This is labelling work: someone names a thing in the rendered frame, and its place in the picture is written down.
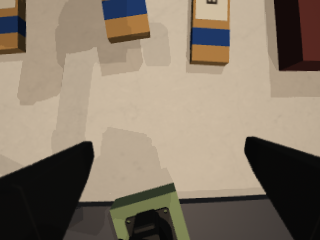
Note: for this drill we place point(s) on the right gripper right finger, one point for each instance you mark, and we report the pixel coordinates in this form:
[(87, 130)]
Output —
[(291, 180)]

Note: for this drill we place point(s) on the tan cardboard pack with blue bands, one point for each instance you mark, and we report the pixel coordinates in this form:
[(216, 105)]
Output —
[(12, 26)]

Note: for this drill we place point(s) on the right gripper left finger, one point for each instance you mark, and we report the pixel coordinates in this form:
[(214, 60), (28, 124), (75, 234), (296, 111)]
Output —
[(37, 202)]

